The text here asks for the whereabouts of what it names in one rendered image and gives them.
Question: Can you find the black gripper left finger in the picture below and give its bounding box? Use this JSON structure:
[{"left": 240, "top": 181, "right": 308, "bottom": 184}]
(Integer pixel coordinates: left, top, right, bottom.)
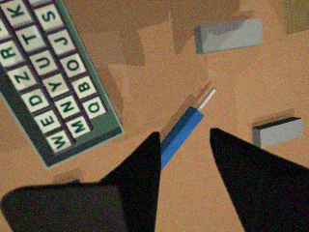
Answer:
[{"left": 0, "top": 131, "right": 161, "bottom": 232}]

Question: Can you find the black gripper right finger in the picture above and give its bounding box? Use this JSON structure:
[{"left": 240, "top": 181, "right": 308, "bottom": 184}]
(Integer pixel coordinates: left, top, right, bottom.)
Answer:
[{"left": 210, "top": 128, "right": 309, "bottom": 232}]

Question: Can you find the blue stylus with grey metal tip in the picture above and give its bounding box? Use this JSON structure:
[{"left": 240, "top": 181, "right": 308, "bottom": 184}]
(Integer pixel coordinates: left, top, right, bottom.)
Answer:
[{"left": 160, "top": 88, "right": 215, "bottom": 170}]

